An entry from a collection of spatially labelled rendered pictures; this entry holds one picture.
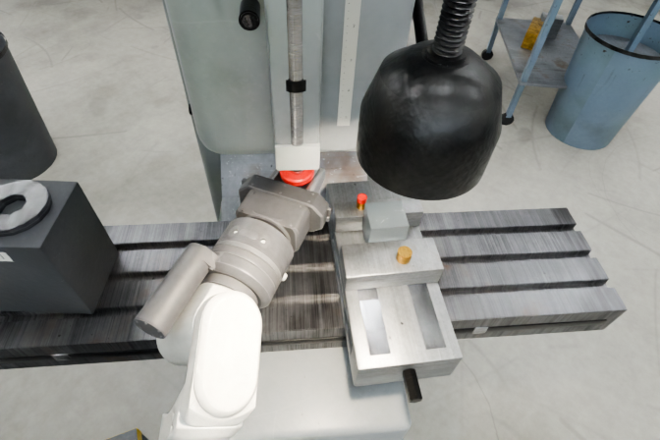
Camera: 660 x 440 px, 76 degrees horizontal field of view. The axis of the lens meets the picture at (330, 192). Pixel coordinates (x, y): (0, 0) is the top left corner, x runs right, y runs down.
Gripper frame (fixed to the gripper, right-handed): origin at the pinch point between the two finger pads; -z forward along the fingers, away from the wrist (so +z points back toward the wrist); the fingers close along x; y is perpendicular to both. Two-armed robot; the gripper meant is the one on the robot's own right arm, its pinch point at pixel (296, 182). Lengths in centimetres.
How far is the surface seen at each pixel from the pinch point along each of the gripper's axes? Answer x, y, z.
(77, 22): 268, 119, -195
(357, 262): -10.6, 11.3, 2.1
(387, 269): -15.2, 11.3, 1.6
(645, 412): -115, 119, -45
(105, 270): 29.4, 20.4, 13.5
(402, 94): -14.8, -32.1, 21.2
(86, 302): 27.2, 18.9, 19.6
